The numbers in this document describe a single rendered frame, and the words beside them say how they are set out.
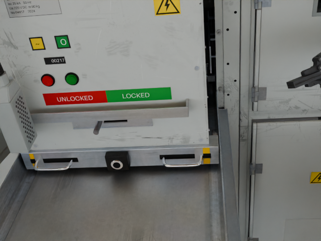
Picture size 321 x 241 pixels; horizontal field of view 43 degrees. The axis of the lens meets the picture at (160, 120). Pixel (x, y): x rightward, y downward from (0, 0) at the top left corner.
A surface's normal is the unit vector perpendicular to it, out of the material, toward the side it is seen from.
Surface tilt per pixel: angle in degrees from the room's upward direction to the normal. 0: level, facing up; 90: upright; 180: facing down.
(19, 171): 90
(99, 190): 0
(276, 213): 90
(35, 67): 90
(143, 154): 90
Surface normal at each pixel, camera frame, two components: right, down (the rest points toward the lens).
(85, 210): -0.11, -0.82
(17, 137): -0.07, 0.58
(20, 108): 0.99, -0.04
